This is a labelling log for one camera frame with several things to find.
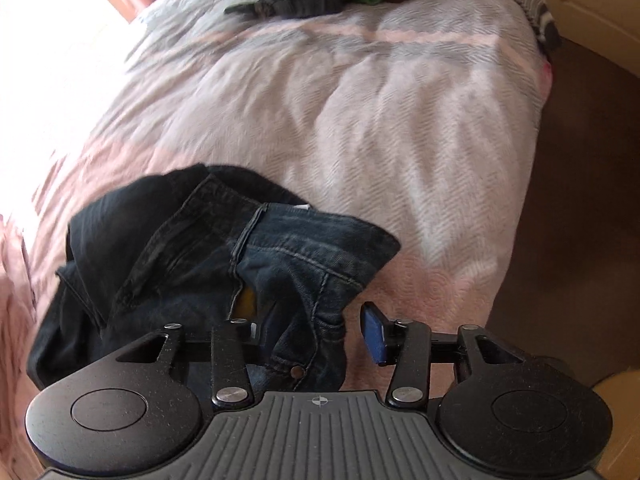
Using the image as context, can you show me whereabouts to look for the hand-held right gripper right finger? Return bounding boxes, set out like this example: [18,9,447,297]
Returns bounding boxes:
[360,302,527,406]

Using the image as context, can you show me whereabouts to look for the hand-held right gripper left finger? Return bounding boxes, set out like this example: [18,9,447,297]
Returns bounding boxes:
[115,318,261,409]

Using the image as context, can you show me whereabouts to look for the dark blue jeans pants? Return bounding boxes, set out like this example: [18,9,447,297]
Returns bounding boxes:
[26,162,402,394]

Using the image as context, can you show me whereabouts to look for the pink and grey bed blanket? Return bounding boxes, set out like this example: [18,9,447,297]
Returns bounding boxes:
[0,0,555,480]

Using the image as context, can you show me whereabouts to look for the yellow wooden object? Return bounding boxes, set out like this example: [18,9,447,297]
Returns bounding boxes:
[591,372,640,480]

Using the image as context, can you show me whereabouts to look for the striped knitted cloth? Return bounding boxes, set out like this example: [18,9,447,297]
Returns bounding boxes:
[499,0,565,57]

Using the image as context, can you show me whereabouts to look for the cream cabinet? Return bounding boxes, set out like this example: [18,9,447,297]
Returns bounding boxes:
[529,0,640,83]

